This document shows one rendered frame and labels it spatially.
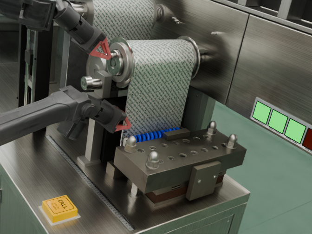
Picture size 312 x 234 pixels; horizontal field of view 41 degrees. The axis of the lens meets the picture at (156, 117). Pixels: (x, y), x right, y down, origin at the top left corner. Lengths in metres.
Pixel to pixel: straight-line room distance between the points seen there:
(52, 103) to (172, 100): 0.46
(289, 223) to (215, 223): 1.67
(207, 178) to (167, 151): 0.14
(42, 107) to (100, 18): 0.48
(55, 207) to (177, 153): 0.38
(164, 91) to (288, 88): 0.37
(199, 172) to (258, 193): 1.98
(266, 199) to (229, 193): 1.79
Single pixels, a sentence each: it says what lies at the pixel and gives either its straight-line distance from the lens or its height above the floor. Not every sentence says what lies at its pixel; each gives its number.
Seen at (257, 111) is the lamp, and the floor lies 1.18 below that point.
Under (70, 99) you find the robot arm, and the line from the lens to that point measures 1.03.
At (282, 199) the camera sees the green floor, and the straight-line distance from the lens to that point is 3.21.
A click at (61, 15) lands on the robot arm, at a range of 1.08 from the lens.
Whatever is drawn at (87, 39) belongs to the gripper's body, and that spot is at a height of 1.33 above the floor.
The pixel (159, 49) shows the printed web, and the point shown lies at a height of 1.30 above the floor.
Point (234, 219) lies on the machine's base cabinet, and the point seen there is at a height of 0.80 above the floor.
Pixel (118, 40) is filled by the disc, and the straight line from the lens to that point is 1.22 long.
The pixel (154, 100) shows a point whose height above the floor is 1.15.
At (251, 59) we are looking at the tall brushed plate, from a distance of 1.28.
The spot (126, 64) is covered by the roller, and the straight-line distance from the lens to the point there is 1.18.
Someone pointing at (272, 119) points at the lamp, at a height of 1.18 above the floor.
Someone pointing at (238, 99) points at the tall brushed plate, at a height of 1.19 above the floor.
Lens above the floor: 1.62
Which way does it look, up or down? 24 degrees down
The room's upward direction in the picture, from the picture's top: 11 degrees clockwise
